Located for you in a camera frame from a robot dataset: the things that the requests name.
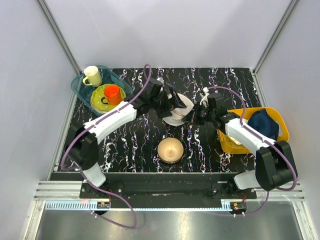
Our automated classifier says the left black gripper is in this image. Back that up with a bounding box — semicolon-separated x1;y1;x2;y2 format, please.
149;86;186;119

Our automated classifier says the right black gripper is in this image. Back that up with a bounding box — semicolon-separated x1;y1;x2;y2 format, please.
182;102;215;126

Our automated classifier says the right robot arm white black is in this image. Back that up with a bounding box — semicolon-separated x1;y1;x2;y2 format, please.
182;93;297;199

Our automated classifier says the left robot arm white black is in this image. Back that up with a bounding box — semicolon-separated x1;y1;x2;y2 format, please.
63;78;188;198

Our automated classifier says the yellow plastic basket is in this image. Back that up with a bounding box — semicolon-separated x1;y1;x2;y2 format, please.
218;107;290;155

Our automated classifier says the black marble pattern mat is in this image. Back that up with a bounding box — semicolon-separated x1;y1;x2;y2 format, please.
97;67;261;173

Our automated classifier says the white cloth in basket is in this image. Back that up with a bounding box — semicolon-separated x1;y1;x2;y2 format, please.
225;135;242;147

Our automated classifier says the orange cup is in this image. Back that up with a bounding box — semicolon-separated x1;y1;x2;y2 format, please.
101;84;122;106

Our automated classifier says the navy blue garment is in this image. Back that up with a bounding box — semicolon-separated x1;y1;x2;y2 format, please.
247;109;279;140

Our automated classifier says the yellow-green plate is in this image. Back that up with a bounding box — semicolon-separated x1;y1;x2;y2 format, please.
90;84;126;114

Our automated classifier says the pale yellow mug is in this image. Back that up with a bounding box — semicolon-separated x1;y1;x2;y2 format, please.
82;65;102;87

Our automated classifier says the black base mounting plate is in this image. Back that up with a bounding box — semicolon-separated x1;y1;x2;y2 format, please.
69;172;258;203

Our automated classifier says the teal plastic bin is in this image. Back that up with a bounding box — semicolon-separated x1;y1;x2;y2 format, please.
71;65;133;116

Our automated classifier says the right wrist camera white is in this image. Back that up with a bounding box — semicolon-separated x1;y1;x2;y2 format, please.
200;87;210;107

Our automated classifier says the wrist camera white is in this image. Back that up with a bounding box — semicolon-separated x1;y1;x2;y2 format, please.
157;77;164;84
200;87;210;107

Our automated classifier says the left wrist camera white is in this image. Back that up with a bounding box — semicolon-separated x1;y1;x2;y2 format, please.
157;77;164;84

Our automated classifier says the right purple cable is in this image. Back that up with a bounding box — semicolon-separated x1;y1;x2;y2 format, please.
207;86;300;217

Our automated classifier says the purple cable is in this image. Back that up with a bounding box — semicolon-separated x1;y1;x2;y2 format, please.
60;63;138;229
207;86;300;217

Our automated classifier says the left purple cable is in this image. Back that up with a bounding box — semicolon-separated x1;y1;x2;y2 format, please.
60;63;138;229

